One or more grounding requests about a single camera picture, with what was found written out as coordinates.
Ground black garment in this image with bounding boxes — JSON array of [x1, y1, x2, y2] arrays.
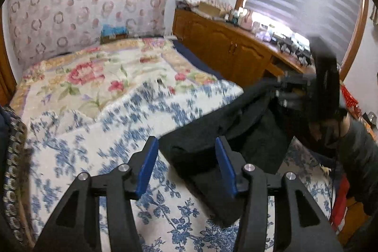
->
[[159, 79, 294, 226]]

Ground person's right hand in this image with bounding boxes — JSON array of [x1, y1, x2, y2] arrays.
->
[[309, 116, 350, 148]]

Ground blue floral white bedsheet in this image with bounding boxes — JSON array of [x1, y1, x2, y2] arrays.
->
[[27, 79, 341, 251]]

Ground wooden sideboard cabinet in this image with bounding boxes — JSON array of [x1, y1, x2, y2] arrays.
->
[[172, 9, 315, 88]]

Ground pink floral cream blanket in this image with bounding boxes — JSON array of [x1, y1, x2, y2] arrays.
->
[[10, 38, 218, 122]]

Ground navy blue mattress edge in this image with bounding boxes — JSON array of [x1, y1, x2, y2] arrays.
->
[[172, 40, 223, 79]]

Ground patterned folded cushion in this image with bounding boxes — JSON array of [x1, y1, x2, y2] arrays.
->
[[1, 106, 32, 251]]

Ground blue item in box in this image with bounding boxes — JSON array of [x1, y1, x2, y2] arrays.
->
[[100, 24, 129, 44]]

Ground cardboard box on cabinet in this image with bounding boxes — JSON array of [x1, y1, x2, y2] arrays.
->
[[198, 2, 226, 18]]

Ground wooden louvered wardrobe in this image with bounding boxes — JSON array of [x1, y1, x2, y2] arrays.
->
[[0, 26, 17, 106]]

